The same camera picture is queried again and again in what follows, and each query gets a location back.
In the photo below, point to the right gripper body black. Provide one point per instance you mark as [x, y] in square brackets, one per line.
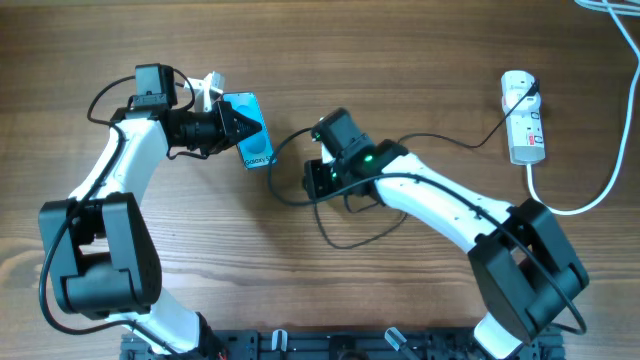
[323, 177]

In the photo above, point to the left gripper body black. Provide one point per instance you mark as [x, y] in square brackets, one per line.
[204, 130]

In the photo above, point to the smartphone with teal screen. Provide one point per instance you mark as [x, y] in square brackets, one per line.
[257, 150]

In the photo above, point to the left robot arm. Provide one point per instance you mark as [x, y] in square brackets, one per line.
[101, 268]

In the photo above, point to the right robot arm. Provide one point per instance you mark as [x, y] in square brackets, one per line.
[525, 267]

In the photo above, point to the white charger plug adapter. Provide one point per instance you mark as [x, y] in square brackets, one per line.
[521, 100]

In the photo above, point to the white power strip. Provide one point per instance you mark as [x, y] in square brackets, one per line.
[524, 129]

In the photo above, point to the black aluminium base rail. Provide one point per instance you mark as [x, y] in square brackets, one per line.
[431, 344]

